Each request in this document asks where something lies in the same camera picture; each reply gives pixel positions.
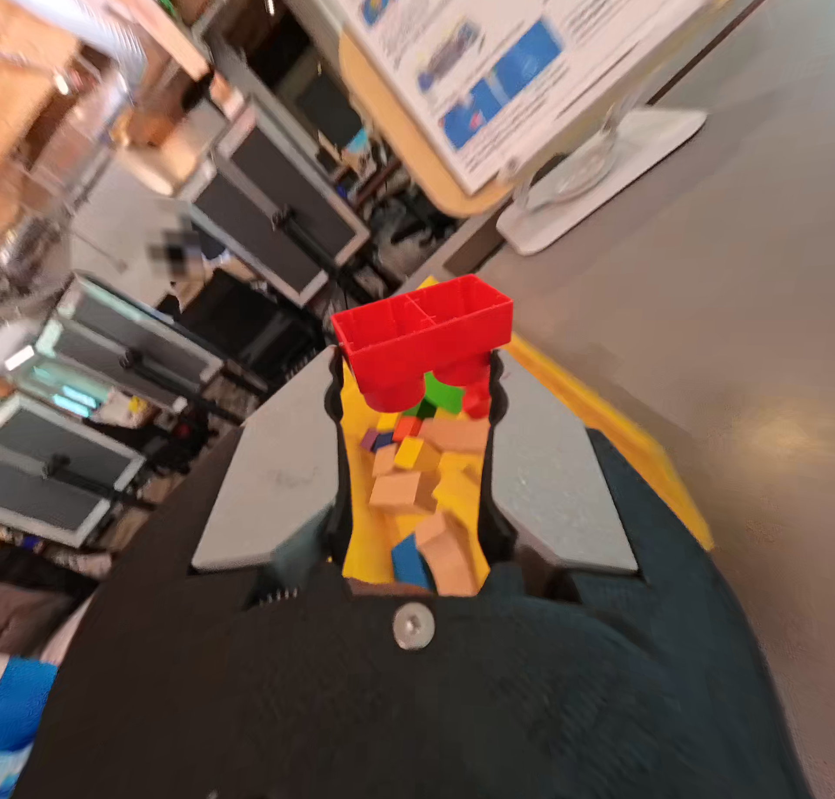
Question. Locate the pile of coloured wooden blocks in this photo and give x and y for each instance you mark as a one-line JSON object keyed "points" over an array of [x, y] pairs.
{"points": [[395, 492]]}

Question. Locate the red two-stud plastic brick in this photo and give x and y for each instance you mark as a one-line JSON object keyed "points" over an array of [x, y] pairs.
{"points": [[417, 342]]}

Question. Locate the printed instruction sheet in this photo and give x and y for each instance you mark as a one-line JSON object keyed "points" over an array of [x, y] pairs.
{"points": [[456, 62]]}

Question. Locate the instruction sheet on stand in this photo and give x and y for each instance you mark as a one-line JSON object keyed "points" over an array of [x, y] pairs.
{"points": [[385, 121]]}

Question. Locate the white stand base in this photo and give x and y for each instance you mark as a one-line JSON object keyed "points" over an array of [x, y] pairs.
{"points": [[652, 140]]}

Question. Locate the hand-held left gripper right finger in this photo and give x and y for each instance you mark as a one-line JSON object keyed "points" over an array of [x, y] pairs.
{"points": [[554, 486]]}

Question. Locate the yellow plastic bin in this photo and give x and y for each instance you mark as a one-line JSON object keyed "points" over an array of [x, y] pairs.
{"points": [[366, 551]]}

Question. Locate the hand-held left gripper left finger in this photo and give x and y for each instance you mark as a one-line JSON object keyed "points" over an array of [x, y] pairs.
{"points": [[274, 479]]}

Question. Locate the blue object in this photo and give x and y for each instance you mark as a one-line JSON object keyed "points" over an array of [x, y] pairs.
{"points": [[23, 701]]}

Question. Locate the grey framed panel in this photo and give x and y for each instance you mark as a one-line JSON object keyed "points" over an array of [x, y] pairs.
{"points": [[280, 205], [59, 460], [130, 336]]}

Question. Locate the blue half-round wooden piece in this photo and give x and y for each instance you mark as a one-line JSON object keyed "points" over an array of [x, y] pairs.
{"points": [[411, 564]]}

